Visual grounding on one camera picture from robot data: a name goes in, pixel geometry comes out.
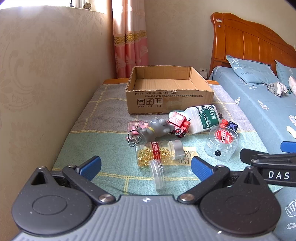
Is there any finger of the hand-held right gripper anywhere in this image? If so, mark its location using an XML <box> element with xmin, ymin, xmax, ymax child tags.
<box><xmin>240</xmin><ymin>149</ymin><xmax>270</xmax><ymax>162</ymax></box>
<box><xmin>280</xmin><ymin>141</ymin><xmax>296</xmax><ymax>153</ymax></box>

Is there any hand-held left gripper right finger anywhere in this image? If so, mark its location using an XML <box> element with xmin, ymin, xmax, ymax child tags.
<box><xmin>177</xmin><ymin>156</ymin><xmax>266</xmax><ymax>205</ymax></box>

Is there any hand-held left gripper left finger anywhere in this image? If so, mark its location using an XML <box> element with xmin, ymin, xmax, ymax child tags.
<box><xmin>23</xmin><ymin>156</ymin><xmax>116</xmax><ymax>205</ymax></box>

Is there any round clear container red label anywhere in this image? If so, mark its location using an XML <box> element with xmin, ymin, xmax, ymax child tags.
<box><xmin>204</xmin><ymin>124</ymin><xmax>240</xmax><ymax>161</ymax></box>

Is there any clear bottle of gold capsules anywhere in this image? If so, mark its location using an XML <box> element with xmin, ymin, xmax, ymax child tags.
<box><xmin>135</xmin><ymin>140</ymin><xmax>184</xmax><ymax>168</ymax></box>

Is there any white bottle with green label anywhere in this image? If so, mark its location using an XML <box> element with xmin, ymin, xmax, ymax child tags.
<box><xmin>184</xmin><ymin>105</ymin><xmax>220</xmax><ymax>134</ymax></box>

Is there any cardboard box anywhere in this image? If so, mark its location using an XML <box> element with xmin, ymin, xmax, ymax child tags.
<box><xmin>125</xmin><ymin>66</ymin><xmax>215</xmax><ymax>115</ymax></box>

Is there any blue flower print bed sheet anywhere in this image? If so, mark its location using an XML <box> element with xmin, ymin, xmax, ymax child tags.
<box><xmin>209</xmin><ymin>66</ymin><xmax>296</xmax><ymax>232</ymax></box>

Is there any checked grey green blanket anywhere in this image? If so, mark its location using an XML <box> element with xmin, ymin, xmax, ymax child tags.
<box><xmin>52</xmin><ymin>83</ymin><xmax>282</xmax><ymax>204</ymax></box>

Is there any red toy train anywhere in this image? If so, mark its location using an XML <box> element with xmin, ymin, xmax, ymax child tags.
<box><xmin>168</xmin><ymin>111</ymin><xmax>192</xmax><ymax>139</ymax></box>

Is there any crumpled grey cloth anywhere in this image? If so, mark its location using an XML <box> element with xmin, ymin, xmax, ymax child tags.
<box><xmin>267</xmin><ymin>82</ymin><xmax>289</xmax><ymax>97</ymax></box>

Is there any blue flower print pillow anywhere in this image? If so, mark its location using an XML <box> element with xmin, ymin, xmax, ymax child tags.
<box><xmin>226</xmin><ymin>55</ymin><xmax>288</xmax><ymax>87</ymax></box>
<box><xmin>274</xmin><ymin>60</ymin><xmax>296</xmax><ymax>91</ymax></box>

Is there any wooden bed headboard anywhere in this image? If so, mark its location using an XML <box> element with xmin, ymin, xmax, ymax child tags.
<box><xmin>208</xmin><ymin>12</ymin><xmax>296</xmax><ymax>79</ymax></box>

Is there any pink curtain with gold band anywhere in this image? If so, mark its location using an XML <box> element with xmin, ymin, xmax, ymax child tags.
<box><xmin>112</xmin><ymin>0</ymin><xmax>148</xmax><ymax>78</ymax></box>

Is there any grey mouse toy keychain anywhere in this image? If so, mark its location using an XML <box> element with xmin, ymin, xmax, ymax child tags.
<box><xmin>127</xmin><ymin>118</ymin><xmax>176</xmax><ymax>147</ymax></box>

